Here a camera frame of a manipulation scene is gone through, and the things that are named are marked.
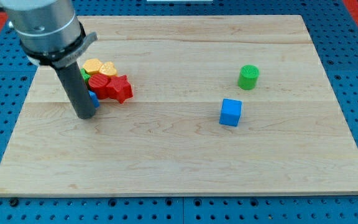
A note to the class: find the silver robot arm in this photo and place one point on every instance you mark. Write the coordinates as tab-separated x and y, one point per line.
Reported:
49	31

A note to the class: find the blue cube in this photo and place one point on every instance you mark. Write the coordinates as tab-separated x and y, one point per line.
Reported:
231	111

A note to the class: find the blue triangle block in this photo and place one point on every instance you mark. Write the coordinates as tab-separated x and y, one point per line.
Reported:
94	99

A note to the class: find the light wooden board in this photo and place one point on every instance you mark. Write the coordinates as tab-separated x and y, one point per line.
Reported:
292	138

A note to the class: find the red star block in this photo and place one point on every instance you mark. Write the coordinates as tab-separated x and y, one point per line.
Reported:
119	89

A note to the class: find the green cylinder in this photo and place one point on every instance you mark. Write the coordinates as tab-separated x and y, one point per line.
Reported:
248	77

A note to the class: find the yellow heart block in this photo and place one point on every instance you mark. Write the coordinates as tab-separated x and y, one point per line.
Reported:
108	69

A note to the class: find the red cylinder block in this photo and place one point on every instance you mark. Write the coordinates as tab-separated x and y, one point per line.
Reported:
98	83

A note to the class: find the yellow hexagon block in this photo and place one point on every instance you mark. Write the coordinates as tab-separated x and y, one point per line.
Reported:
92	66

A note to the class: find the green block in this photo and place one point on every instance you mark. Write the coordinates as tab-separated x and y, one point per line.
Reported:
85	75

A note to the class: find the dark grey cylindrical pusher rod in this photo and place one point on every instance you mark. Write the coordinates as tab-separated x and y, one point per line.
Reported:
76	90

